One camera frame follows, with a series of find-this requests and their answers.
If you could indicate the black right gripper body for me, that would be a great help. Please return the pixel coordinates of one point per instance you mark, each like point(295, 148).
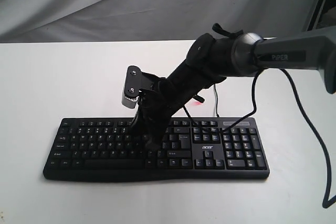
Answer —
point(160, 103)

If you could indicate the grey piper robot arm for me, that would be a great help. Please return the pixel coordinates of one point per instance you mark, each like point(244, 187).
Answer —
point(210, 61)

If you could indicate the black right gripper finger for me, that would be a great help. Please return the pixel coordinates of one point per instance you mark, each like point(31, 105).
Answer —
point(155, 136)
point(138, 123)

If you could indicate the red mark sticker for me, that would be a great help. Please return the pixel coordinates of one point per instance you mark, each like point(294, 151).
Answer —
point(197, 103)

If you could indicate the grey backdrop cloth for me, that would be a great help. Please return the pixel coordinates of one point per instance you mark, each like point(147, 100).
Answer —
point(132, 20)

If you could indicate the black acer keyboard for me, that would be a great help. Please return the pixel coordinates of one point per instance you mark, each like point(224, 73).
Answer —
point(104, 150)

